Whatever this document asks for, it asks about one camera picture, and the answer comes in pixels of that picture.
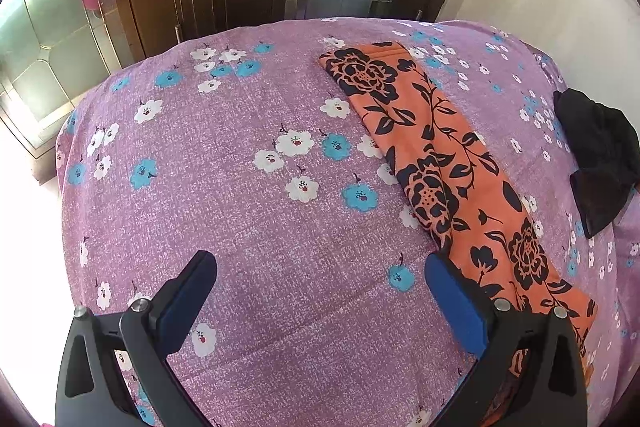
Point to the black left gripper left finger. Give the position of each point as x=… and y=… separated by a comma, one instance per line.
x=91, y=390

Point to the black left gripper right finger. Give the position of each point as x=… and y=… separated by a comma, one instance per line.
x=551, y=390

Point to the orange black floral garment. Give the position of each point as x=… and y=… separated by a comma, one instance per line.
x=456, y=190

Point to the black crumpled garment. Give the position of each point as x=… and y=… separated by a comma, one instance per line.
x=606, y=149

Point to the purple floral bedsheet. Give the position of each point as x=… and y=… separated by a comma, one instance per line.
x=240, y=144

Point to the leaded glass left panel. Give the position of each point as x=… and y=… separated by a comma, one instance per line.
x=52, y=53

